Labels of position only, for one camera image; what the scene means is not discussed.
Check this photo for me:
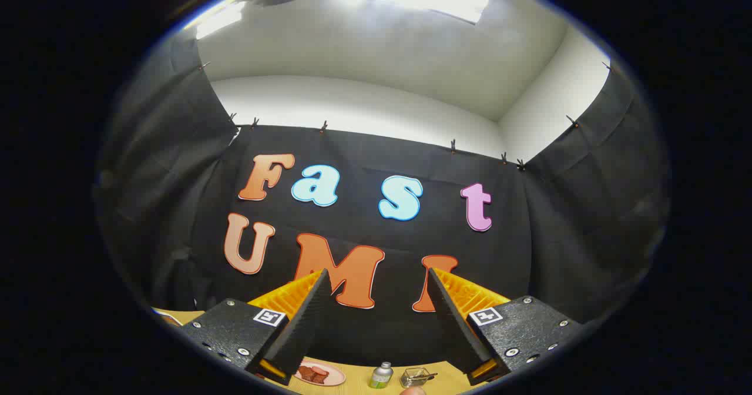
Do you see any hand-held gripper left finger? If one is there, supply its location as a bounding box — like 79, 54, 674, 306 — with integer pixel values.
176, 269, 333, 387

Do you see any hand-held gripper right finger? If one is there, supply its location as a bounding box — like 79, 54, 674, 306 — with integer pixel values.
426, 267, 583, 387

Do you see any pink oval plate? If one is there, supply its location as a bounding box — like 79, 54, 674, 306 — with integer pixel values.
294, 360, 347, 387

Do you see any silver bottle with green label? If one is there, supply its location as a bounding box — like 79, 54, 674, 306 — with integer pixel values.
368, 361, 394, 390

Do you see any row of black clips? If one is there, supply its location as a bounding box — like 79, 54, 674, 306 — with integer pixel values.
197, 60, 615, 172

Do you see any wire utensil rack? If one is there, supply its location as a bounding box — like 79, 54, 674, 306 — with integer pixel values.
400, 368, 438, 389

